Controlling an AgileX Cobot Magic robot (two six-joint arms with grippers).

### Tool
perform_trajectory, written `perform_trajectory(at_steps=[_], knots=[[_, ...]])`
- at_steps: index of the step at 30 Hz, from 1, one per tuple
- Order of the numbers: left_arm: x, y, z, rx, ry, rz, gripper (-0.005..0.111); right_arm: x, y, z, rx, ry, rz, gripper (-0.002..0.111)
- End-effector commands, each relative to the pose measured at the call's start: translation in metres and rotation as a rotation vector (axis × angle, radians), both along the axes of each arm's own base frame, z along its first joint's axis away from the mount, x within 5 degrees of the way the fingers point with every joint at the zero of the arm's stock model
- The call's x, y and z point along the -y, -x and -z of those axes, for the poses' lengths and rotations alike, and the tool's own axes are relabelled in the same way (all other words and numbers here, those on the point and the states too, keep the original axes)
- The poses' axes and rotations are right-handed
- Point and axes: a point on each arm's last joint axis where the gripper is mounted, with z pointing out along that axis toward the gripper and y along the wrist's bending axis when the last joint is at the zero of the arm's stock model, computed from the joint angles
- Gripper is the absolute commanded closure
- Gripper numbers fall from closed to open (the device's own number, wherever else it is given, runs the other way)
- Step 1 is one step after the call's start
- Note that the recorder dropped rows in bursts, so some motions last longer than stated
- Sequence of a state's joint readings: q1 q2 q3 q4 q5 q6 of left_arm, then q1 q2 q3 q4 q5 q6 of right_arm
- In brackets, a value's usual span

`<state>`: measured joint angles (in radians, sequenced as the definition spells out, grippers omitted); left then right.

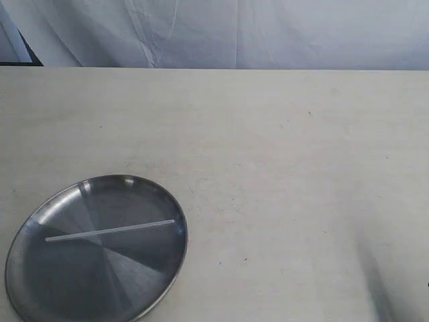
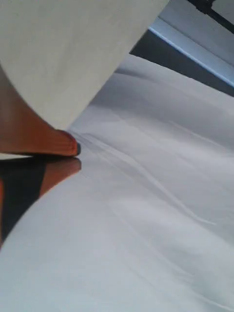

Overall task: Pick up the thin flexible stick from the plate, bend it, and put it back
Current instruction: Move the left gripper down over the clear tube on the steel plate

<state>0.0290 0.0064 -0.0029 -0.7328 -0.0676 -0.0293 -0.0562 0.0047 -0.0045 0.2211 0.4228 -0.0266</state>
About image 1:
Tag thin translucent plastic tube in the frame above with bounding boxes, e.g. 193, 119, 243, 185
45, 219, 175, 242

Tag round stainless steel plate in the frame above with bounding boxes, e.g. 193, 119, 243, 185
5, 174, 188, 321

